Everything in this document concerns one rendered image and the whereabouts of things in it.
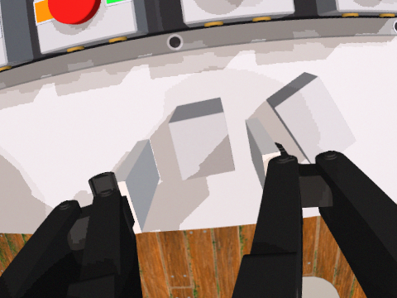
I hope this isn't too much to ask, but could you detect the white cube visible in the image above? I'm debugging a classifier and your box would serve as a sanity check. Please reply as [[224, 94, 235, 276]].
[[168, 97, 235, 180]]

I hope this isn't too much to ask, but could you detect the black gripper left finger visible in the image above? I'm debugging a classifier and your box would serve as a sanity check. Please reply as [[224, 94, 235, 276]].
[[0, 139, 160, 298]]

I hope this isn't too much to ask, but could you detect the grey rectangular block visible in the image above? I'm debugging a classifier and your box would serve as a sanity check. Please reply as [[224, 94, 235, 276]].
[[266, 72, 356, 164]]

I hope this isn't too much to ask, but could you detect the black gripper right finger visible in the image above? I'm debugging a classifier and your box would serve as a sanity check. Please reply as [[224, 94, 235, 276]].
[[232, 118, 397, 298]]

